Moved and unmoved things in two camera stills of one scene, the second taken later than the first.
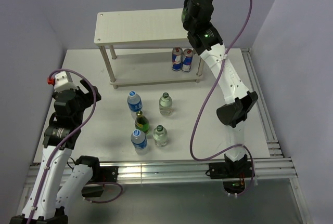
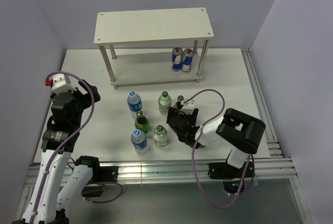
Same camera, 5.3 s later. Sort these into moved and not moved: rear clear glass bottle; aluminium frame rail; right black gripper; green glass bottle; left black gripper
Moved: green glass bottle; right black gripper
Not moved: aluminium frame rail; rear clear glass bottle; left black gripper
